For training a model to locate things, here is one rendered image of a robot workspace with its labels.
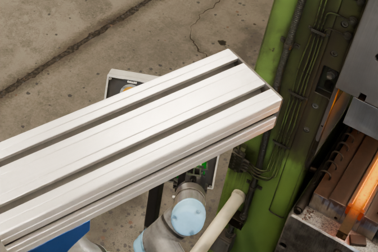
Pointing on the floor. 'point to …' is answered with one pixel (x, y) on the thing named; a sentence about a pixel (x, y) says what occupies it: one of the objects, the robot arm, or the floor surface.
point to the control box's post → (153, 205)
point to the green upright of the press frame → (265, 224)
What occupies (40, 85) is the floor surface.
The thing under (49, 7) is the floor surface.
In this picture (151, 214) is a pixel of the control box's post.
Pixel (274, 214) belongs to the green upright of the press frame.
